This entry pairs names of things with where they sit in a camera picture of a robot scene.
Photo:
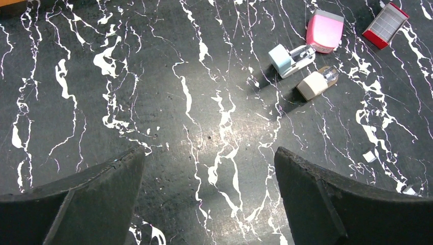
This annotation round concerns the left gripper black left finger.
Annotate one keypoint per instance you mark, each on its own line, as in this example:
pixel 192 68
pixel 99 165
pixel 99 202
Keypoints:
pixel 94 206

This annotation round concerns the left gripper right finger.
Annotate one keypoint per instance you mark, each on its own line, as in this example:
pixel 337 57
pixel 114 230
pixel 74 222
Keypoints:
pixel 324 207

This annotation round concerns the small white staple piece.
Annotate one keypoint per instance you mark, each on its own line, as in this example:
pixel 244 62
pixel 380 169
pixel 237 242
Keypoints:
pixel 370 156

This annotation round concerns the beige small eraser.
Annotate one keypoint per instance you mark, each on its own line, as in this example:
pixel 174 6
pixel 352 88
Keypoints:
pixel 317 82

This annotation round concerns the light blue stapler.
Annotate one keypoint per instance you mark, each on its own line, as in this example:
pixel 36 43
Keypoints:
pixel 288 62

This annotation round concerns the pink eraser block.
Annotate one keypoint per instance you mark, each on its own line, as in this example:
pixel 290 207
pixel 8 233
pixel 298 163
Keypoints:
pixel 324 31

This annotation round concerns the grey staple strip box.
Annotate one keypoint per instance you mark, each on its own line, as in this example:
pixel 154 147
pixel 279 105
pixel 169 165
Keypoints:
pixel 385 25

